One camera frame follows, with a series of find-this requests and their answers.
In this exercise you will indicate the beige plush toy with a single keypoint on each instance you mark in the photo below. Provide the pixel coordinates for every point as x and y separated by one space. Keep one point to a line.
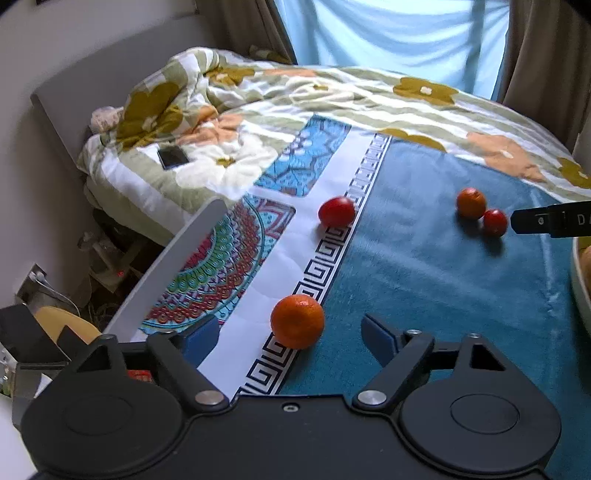
105 119

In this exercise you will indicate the sheer blue curtain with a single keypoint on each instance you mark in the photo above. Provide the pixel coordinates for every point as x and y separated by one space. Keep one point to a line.
392 37

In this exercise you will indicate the floral blanket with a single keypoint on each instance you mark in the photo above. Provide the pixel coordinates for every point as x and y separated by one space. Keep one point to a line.
323 101

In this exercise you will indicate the yellow wooden stool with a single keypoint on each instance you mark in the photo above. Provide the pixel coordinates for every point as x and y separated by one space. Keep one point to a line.
69 323

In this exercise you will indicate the grey bed headboard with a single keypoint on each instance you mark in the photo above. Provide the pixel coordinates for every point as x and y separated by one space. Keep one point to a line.
92 92

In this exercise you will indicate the white curved board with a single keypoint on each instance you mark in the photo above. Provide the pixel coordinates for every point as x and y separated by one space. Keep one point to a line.
171 267

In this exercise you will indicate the red cherry tomato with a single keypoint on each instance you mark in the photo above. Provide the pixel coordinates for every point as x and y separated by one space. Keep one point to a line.
337 211
495 222

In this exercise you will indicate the blue towel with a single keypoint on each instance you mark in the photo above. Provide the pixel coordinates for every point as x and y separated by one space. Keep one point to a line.
438 286

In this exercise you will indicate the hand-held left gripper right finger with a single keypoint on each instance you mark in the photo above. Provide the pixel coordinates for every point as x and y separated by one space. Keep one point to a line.
376 337

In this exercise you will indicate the small mandarin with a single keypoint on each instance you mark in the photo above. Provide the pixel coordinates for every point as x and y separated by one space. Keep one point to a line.
471 203
298 321

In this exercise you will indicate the orange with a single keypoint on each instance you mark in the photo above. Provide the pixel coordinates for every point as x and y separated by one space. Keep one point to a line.
586 272

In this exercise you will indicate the white mandala patterned cloth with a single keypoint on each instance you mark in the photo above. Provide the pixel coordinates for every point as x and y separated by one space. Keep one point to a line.
295 194

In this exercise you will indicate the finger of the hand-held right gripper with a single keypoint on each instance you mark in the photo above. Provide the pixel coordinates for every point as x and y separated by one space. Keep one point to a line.
549 219

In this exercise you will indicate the black smartphone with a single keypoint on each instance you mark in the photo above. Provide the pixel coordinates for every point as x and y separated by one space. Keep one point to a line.
173 158

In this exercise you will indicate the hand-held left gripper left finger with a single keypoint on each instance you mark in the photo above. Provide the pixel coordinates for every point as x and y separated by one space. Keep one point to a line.
203 334

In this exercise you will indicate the mustard pillow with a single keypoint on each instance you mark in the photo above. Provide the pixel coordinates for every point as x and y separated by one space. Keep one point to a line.
270 54

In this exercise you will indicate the brown curtain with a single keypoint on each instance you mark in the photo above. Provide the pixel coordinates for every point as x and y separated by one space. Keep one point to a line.
249 27
545 55

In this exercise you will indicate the black box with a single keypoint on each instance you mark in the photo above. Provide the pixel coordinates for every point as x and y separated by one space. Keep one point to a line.
27 337

